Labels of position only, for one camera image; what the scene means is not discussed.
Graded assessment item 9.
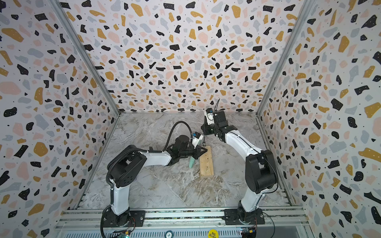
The wooden plank block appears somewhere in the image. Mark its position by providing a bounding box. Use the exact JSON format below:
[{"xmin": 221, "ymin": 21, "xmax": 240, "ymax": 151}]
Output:
[{"xmin": 199, "ymin": 146, "xmax": 214, "ymax": 178}]

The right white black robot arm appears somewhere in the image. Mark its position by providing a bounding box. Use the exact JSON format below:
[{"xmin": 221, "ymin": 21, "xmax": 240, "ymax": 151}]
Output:
[{"xmin": 201, "ymin": 108, "xmax": 279, "ymax": 213}]

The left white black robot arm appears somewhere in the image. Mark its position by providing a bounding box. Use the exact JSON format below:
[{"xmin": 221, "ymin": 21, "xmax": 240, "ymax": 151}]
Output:
[{"xmin": 106, "ymin": 132, "xmax": 207, "ymax": 216}]

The yellow round sticker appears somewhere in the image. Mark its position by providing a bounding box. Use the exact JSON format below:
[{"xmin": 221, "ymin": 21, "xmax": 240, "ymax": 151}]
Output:
[{"xmin": 207, "ymin": 229, "xmax": 219, "ymax": 238}]

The mint green handle tool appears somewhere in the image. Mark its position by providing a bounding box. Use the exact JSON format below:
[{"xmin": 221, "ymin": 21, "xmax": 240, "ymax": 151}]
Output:
[{"xmin": 189, "ymin": 157, "xmax": 196, "ymax": 169}]

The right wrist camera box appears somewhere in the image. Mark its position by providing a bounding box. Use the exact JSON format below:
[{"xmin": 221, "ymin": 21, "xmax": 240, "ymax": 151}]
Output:
[{"xmin": 204, "ymin": 108, "xmax": 214, "ymax": 125}]

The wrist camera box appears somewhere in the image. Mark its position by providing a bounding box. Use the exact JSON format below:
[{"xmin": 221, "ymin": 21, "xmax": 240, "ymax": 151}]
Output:
[
  {"xmin": 192, "ymin": 132, "xmax": 204, "ymax": 148},
  {"xmin": 204, "ymin": 108, "xmax": 214, "ymax": 125}
]

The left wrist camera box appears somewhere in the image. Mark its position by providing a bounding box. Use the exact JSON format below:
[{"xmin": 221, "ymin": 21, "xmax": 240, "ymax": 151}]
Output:
[{"xmin": 192, "ymin": 132, "xmax": 204, "ymax": 148}]

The black corrugated cable conduit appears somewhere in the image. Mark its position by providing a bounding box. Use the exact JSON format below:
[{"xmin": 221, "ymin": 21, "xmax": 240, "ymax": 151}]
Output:
[{"xmin": 105, "ymin": 120, "xmax": 194, "ymax": 188}]

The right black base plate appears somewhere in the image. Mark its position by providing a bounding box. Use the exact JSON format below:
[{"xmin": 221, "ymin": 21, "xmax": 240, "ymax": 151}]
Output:
[{"xmin": 222, "ymin": 207, "xmax": 265, "ymax": 226}]

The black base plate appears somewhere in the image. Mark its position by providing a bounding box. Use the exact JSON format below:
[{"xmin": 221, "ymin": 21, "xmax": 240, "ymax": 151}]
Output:
[
  {"xmin": 101, "ymin": 209, "xmax": 146, "ymax": 228},
  {"xmin": 222, "ymin": 207, "xmax": 265, "ymax": 226}
]

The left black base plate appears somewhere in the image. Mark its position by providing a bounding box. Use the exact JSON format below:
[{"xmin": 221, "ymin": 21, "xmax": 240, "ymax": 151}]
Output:
[{"xmin": 101, "ymin": 209, "xmax": 146, "ymax": 228}]

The aluminium rail frame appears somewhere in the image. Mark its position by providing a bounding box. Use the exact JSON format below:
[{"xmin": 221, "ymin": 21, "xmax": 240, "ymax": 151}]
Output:
[{"xmin": 52, "ymin": 206, "xmax": 314, "ymax": 238}]

